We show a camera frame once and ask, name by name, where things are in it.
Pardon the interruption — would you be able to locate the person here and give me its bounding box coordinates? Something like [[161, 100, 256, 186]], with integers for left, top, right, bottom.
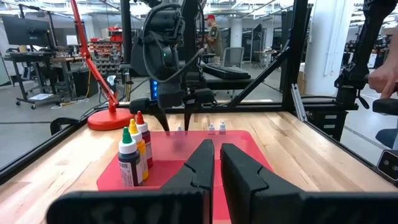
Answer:
[[203, 14, 223, 65]]

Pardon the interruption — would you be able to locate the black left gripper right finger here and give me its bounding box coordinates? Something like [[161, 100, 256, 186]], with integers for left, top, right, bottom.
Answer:
[[220, 142, 398, 224]]

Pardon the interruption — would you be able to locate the black aluminium rig frame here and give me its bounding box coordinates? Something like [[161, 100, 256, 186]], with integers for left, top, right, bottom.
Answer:
[[0, 0, 398, 187]]

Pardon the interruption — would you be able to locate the red desk lamp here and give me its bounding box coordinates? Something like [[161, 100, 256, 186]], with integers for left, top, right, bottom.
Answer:
[[68, 0, 135, 131]]

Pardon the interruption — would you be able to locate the red parts bin rack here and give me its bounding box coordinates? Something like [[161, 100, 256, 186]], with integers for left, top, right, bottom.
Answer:
[[88, 26, 124, 75]]

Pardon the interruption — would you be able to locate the large red-tipped coloring bottle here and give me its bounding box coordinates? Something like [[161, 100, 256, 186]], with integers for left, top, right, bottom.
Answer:
[[136, 110, 154, 169]]

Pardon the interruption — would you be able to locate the large yellow-tipped coloring bottle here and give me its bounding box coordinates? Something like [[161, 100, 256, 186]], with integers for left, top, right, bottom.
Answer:
[[128, 118, 149, 181]]

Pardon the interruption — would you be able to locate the person's hand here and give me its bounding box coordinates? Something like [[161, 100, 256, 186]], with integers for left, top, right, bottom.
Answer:
[[368, 63, 398, 100]]

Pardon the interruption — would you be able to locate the black table-level camera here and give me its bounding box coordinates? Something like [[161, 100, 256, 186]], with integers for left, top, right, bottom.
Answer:
[[376, 149, 398, 181]]

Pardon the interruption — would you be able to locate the black computer monitor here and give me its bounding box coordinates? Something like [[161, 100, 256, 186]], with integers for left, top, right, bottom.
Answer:
[[1, 15, 52, 47]]

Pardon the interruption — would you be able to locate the large green-tipped coloring bottle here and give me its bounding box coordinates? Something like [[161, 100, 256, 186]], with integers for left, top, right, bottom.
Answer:
[[117, 126, 144, 188]]

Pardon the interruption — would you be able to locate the black trash bin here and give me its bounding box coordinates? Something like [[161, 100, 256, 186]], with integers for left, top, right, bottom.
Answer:
[[72, 67, 100, 98]]

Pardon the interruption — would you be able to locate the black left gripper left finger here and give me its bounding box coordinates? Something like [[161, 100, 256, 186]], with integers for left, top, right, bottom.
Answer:
[[46, 138, 215, 224]]

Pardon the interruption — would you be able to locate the black drawer cabinet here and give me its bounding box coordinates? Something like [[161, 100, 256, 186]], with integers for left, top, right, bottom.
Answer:
[[306, 108, 349, 141]]

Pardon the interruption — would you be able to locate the pink translucent plastic bin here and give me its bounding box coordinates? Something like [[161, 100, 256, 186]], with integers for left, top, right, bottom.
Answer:
[[96, 129, 274, 224]]

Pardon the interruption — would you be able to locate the blue LED light strip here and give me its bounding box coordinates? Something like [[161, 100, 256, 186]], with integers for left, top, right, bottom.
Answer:
[[150, 78, 159, 101]]

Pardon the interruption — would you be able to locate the blue chair seat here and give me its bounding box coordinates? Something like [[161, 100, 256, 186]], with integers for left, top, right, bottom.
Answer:
[[375, 128, 398, 149]]

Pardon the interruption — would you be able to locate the grey office chair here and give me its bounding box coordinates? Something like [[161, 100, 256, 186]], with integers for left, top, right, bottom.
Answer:
[[221, 46, 246, 69]]

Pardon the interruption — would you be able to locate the black looped cable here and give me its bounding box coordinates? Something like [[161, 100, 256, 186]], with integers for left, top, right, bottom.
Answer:
[[141, 2, 206, 84]]

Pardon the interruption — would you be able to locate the black bench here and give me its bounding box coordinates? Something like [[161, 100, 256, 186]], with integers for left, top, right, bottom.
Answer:
[[198, 63, 259, 91]]

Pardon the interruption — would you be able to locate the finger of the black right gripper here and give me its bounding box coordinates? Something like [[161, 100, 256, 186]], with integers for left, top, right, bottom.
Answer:
[[152, 108, 171, 132], [183, 104, 192, 131]]

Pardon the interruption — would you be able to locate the black rolling desk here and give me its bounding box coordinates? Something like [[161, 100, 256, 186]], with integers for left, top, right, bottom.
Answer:
[[2, 51, 63, 110]]

